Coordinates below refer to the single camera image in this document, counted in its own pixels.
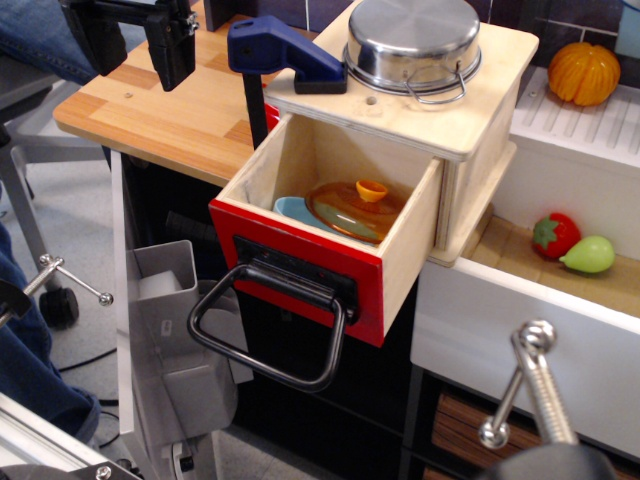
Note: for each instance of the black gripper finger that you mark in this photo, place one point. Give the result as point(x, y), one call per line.
point(170, 30)
point(96, 29)

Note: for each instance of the red-fronted wooden drawer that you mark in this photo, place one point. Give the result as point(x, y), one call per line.
point(320, 235)

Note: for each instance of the plywood box housing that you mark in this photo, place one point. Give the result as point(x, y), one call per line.
point(448, 160)

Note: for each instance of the blue bar clamp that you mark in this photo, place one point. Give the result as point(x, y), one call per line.
point(265, 45)

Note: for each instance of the light blue bowl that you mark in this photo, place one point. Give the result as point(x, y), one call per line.
point(295, 208)

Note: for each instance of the orange transparent pot lid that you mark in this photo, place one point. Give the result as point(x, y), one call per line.
point(364, 210)

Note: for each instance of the stainless steel pot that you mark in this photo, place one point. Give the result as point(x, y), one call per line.
point(425, 49)

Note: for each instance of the black caster wheel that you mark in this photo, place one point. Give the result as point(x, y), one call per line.
point(59, 308)

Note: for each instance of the blue jeans leg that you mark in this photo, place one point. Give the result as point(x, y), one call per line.
point(29, 377)

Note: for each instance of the orange toy pumpkin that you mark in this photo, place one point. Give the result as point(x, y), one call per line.
point(584, 74)

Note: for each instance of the red toy strawberry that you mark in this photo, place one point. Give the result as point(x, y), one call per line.
point(555, 234)

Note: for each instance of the white toy sink unit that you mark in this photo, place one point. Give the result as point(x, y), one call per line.
point(584, 163)

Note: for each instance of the metal clamp screw right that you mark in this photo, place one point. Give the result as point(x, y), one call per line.
point(531, 344)

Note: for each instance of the green toy pear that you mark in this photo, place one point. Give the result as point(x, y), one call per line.
point(592, 254)

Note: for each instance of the black metal drawer handle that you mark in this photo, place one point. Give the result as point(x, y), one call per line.
point(271, 328)

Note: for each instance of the grey metal bracket column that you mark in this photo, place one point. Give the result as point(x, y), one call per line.
point(182, 389)

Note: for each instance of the aluminium frame rail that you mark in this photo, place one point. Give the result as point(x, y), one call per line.
point(32, 448)

